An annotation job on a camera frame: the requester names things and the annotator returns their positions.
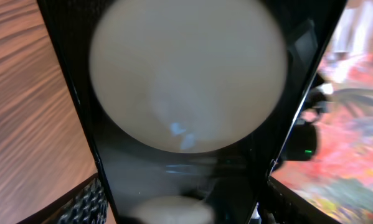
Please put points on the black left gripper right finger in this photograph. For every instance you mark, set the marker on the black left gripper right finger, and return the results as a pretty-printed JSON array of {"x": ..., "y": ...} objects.
[{"x": 278, "y": 204}]

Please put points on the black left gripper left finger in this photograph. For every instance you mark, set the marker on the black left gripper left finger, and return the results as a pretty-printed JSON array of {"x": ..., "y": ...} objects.
[{"x": 84, "y": 204}]

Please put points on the black Galaxy flip phone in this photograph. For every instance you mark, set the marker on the black Galaxy flip phone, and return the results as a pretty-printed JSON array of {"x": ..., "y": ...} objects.
[{"x": 186, "y": 105}]

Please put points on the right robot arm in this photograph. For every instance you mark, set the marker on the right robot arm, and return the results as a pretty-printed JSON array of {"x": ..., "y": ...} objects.
[{"x": 302, "y": 142}]

